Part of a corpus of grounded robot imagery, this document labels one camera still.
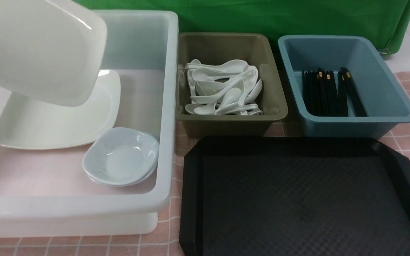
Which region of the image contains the small white square bowl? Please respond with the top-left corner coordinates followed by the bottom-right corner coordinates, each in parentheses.
top-left (82, 127), bottom-right (159, 171)

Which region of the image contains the large white square plate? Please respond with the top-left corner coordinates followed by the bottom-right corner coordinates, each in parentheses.
top-left (0, 0), bottom-right (107, 106)

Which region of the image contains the white square plate in tub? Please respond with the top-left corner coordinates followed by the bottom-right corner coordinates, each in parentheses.
top-left (0, 70), bottom-right (121, 150)

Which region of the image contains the pile of white spoons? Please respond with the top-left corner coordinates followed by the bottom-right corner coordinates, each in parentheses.
top-left (180, 59), bottom-right (264, 116)

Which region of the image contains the black plastic serving tray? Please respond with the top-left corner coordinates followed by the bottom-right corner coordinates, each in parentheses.
top-left (179, 136), bottom-right (410, 256)

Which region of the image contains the olive green plastic bin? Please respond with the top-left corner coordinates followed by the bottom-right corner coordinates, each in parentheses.
top-left (175, 32), bottom-right (289, 138)

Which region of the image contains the small white bowl in tub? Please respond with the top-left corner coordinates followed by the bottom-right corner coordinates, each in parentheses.
top-left (82, 162), bottom-right (156, 187)

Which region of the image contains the bundle of black chopsticks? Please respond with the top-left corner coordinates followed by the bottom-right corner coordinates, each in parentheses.
top-left (301, 68), bottom-right (368, 117)

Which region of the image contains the teal blue plastic bin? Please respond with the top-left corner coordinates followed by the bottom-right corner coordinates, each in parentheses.
top-left (278, 34), bottom-right (410, 139)

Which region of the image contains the large white plastic tub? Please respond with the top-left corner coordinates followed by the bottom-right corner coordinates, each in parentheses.
top-left (0, 10), bottom-right (178, 237)

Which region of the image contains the green backdrop cloth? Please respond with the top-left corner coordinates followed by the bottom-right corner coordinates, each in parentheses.
top-left (78, 0), bottom-right (410, 54)

